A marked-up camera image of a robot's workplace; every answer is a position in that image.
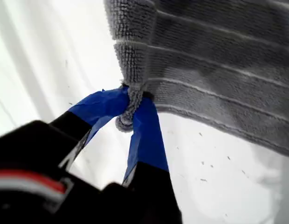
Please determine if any grey striped towel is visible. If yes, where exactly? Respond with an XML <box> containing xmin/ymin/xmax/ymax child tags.
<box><xmin>103</xmin><ymin>0</ymin><xmax>289</xmax><ymax>157</ymax></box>

